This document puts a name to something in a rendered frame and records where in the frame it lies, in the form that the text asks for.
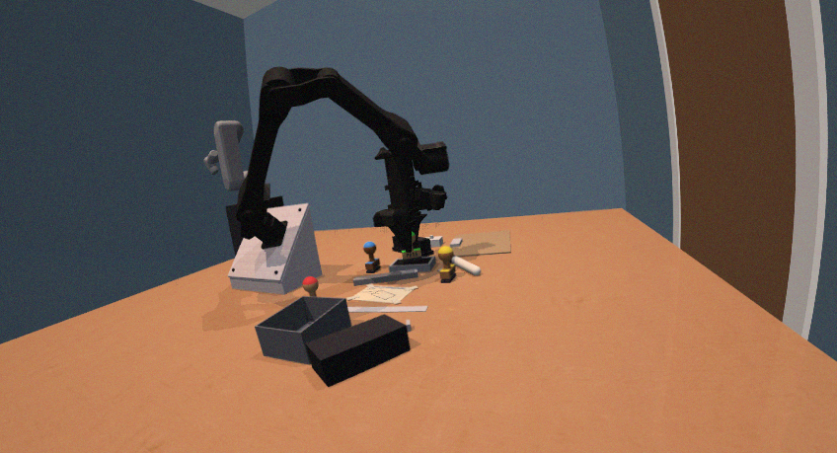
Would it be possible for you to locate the white cylinder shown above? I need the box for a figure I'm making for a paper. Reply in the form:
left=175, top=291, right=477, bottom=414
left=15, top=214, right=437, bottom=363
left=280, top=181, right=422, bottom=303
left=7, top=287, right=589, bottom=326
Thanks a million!
left=450, top=256, right=482, bottom=276

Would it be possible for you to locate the cream inspection card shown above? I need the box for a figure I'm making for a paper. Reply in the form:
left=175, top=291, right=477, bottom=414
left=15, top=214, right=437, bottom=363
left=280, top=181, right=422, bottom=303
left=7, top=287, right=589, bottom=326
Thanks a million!
left=346, top=283, right=418, bottom=304

